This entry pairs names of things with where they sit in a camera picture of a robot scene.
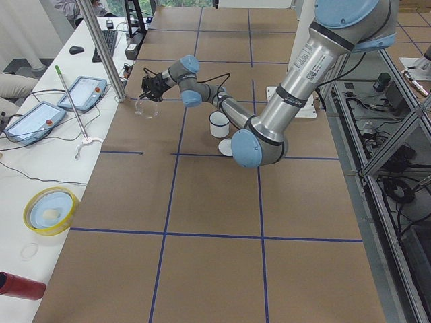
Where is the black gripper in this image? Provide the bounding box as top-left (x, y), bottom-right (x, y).
top-left (139, 74), bottom-right (168, 102)

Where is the white enamel lid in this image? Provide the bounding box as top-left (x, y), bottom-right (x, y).
top-left (218, 139), bottom-right (233, 157)

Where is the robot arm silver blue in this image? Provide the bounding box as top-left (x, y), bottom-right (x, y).
top-left (140, 0), bottom-right (399, 168)

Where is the black box device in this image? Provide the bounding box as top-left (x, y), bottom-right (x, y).
top-left (125, 33), bottom-right (144, 61)

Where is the teach pendant far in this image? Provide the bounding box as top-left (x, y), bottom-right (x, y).
top-left (68, 76), bottom-right (107, 113)

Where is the teach pendant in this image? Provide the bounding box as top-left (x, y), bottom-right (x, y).
top-left (4, 101), bottom-right (66, 145)
top-left (68, 76), bottom-right (107, 113)

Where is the black keyboard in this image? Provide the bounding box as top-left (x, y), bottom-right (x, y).
top-left (92, 29), bottom-right (119, 63)

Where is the white enamel mug blue rim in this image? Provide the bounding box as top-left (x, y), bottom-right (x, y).
top-left (209, 111), bottom-right (230, 138)

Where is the black computer mouse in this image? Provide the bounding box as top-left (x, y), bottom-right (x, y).
top-left (69, 46), bottom-right (85, 55)

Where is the teach pendant near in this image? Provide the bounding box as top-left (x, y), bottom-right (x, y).
top-left (4, 101), bottom-right (66, 145)

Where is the yellow tape roll with bowl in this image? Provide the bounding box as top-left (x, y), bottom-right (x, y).
top-left (23, 186), bottom-right (80, 236)

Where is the red bottle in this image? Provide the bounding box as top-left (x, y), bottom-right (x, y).
top-left (1, 272), bottom-right (46, 300)

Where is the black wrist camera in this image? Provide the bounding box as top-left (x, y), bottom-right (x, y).
top-left (141, 76), bottom-right (158, 92)

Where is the grabber stick green handle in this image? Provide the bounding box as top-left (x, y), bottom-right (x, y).
top-left (55, 65), bottom-right (103, 160)

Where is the grey metal frame post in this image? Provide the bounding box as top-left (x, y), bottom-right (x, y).
top-left (76, 0), bottom-right (126, 102)

